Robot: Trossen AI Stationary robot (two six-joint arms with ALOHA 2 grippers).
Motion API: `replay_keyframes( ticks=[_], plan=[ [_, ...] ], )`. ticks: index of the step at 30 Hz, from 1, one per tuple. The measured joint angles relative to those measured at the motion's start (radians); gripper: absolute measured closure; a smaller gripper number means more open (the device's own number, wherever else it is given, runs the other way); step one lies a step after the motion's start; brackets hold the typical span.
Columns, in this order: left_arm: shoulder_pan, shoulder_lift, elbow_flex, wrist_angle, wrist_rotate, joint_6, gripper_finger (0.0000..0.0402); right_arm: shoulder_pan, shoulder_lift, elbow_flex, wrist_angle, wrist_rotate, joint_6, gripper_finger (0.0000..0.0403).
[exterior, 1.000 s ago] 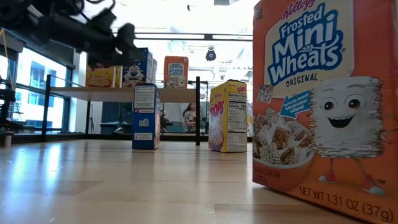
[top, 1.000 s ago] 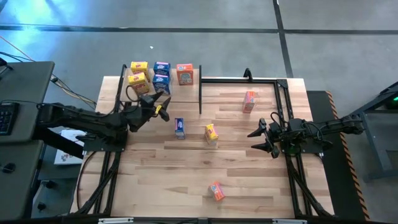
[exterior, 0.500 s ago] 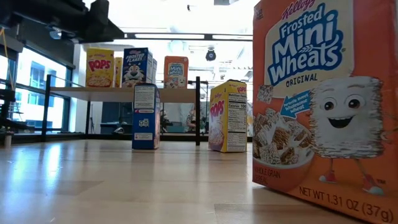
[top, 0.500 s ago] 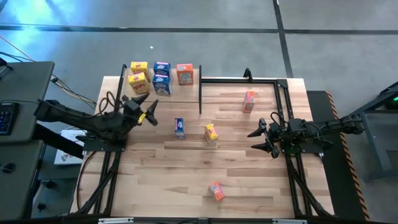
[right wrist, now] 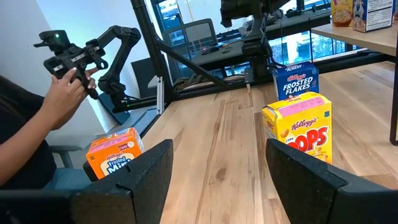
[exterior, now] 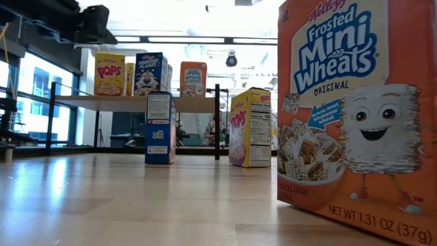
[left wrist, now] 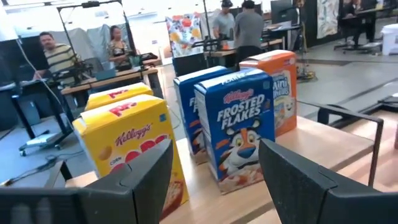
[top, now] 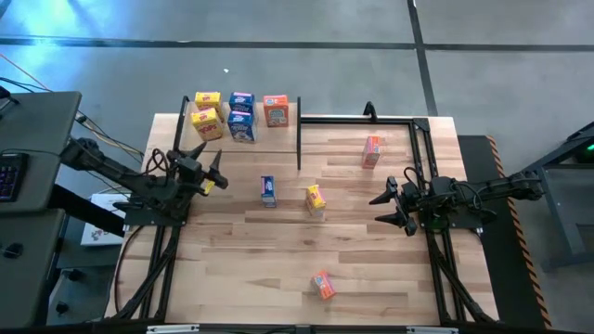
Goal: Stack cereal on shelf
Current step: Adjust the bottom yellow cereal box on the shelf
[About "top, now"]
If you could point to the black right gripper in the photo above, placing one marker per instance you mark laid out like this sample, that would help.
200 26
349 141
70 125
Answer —
413 199

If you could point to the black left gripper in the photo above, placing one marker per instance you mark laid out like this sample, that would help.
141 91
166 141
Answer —
195 168

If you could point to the yellow Corn Pops cereal box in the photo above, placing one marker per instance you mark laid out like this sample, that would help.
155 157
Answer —
209 99
207 126
315 199

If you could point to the blue Frosted Flakes cereal box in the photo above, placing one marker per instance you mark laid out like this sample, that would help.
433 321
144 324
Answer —
241 127
241 99
268 191

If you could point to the orange Mini Wheats cereal box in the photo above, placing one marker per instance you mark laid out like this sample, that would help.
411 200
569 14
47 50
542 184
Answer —
371 153
276 111
323 285

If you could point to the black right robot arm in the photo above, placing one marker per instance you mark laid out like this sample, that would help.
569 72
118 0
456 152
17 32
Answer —
487 190

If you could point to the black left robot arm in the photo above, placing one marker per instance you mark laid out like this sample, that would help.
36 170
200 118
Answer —
120 178

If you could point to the yellow tape label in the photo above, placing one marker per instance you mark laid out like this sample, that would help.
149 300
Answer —
209 187

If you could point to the black mat hazard stripe edge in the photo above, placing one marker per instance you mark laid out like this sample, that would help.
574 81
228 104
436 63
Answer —
501 278

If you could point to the white printed sheet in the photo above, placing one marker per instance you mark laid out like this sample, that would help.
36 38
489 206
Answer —
99 234

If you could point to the dark metal stand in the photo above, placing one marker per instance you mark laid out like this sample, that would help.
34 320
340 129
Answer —
557 213

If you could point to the grey side desk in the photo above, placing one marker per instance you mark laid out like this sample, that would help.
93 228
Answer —
42 130

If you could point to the black keyboard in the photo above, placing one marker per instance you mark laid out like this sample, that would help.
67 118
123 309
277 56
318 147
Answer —
11 178

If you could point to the black computer mouse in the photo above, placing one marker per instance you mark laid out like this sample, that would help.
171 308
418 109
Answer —
13 250

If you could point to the black aluminium table frame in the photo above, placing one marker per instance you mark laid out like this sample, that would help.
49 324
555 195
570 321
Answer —
352 120

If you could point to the silver metal bracket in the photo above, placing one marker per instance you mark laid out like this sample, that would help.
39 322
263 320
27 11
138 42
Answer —
171 329
431 330

